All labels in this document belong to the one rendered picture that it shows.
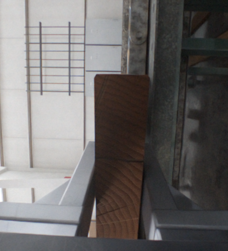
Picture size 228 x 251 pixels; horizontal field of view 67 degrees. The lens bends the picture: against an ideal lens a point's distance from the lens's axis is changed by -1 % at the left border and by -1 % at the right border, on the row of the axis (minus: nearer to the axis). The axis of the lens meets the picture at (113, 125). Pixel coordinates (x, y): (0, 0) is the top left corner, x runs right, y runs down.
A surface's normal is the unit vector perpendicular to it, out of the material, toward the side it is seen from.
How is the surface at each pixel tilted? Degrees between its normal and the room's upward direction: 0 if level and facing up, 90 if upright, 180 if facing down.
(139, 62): 90
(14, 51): 88
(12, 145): 86
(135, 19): 90
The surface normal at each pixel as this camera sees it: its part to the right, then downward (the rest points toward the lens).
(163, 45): -0.03, 0.13
